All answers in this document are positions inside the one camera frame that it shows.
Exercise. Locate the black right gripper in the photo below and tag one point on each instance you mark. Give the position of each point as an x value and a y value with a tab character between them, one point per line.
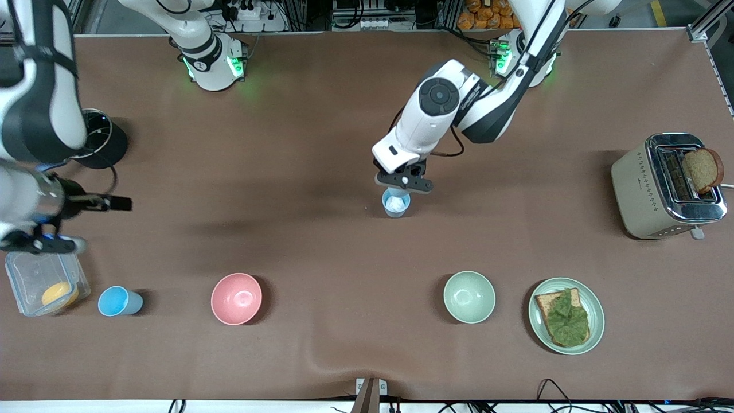
73	198

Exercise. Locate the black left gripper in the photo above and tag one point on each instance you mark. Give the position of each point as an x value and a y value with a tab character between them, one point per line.
416	170

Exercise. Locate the blue plastic cup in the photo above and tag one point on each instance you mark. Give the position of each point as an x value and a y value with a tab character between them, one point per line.
114	301
396	214

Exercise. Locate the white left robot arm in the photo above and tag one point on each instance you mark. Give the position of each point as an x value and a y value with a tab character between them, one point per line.
436	97

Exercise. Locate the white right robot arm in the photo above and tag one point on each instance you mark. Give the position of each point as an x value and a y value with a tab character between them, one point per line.
40	103

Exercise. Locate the black cylindrical pot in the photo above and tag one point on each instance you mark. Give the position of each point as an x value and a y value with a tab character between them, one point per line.
112	143

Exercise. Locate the yellow round food piece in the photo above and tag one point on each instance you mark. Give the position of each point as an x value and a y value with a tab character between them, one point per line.
59	295

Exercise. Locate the clear plastic food container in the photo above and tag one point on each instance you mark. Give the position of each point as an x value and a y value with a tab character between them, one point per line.
34	275

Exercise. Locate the pale green bowl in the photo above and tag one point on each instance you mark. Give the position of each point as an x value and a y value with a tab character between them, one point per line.
469	296

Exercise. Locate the white power strip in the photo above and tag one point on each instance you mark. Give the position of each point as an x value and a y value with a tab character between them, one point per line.
248	11
378	24

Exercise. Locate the pink bowl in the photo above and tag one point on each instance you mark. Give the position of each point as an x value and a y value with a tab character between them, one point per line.
236	298

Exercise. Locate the bag of orange buns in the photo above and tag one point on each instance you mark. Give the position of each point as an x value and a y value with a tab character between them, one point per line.
487	17

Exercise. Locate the toast slice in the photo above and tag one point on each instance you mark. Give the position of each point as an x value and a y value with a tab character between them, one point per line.
543	304

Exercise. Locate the green lettuce leaf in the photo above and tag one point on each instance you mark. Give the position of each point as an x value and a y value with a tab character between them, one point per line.
567	321

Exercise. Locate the cream and chrome toaster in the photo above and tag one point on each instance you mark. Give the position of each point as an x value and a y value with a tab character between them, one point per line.
636	195

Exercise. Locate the metal table clamp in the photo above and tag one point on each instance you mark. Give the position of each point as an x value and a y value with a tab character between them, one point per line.
370	393

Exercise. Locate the pale green plate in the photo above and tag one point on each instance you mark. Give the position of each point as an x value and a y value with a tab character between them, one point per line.
596	321

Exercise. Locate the brown bread slice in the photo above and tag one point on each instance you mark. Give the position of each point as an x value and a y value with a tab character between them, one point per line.
704	169

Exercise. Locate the aluminium frame profile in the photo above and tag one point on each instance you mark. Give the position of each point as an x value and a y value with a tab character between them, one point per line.
708	26

